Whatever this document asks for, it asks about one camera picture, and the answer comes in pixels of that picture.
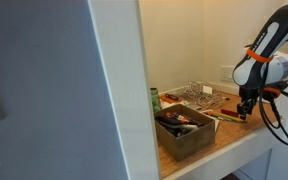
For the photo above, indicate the brown cardboard box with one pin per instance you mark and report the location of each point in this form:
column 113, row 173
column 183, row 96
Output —
column 187, row 140

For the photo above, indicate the green glass jar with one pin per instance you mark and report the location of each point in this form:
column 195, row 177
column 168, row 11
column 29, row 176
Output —
column 155, row 100

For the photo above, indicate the green pencil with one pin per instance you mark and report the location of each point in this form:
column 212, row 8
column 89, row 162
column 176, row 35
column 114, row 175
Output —
column 219, row 117

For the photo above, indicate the orange pencil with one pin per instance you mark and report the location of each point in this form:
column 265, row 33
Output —
column 210, row 113

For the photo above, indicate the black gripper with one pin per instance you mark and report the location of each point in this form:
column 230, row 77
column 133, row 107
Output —
column 250, row 96

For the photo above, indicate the red capped marker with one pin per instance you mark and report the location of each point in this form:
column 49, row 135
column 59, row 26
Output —
column 179, row 116

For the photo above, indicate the black case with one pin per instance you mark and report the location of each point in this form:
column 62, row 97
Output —
column 169, row 121

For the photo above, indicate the white paper stack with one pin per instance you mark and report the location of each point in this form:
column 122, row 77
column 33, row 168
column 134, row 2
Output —
column 184, row 105

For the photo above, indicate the white wall outlet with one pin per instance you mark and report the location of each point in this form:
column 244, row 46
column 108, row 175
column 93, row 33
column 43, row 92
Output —
column 227, row 73

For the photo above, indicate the white marker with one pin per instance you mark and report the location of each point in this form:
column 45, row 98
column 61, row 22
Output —
column 189, row 126

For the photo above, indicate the white power adapter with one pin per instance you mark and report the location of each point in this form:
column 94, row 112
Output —
column 207, row 89

